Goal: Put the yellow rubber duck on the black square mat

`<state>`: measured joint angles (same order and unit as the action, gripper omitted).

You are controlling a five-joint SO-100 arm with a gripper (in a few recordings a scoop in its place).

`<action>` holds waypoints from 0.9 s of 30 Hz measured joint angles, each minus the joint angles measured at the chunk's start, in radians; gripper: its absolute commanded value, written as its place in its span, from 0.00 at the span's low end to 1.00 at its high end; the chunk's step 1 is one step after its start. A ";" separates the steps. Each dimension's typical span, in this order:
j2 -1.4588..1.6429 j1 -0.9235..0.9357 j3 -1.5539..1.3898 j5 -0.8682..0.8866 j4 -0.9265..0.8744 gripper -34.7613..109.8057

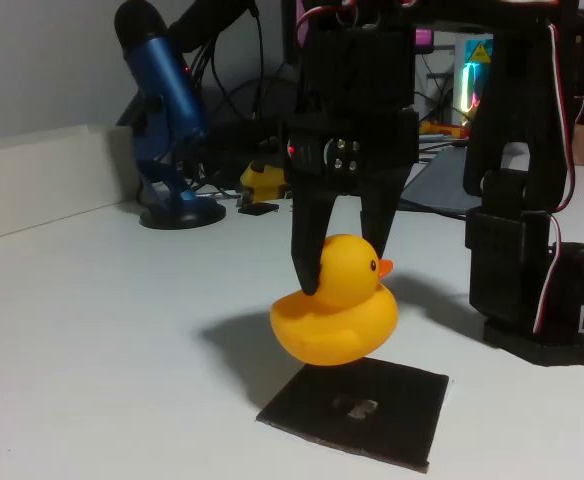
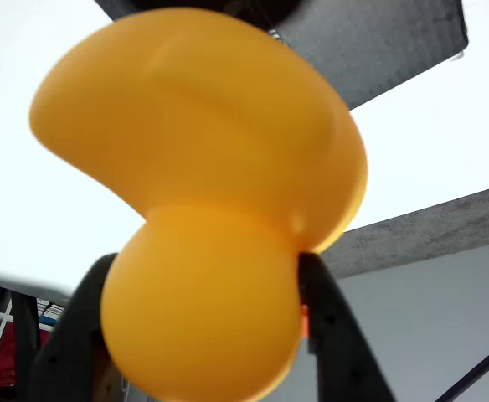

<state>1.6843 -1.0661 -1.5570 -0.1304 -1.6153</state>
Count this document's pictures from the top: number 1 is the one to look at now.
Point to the black flat stand foot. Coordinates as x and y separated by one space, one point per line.
258 208

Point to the yellow rubber duck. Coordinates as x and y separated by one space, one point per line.
332 330

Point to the white lit computer case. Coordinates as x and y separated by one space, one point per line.
472 75

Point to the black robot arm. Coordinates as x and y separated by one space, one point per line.
502 250

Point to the blue desktop microphone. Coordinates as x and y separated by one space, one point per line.
167 80

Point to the black square pad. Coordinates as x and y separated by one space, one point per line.
402 415

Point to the grey flat laptop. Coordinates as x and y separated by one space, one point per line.
447 190

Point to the white raised shelf board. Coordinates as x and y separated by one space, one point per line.
47 175

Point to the computer monitor pink screen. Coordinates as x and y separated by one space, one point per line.
424 37

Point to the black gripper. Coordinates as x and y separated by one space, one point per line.
372 150

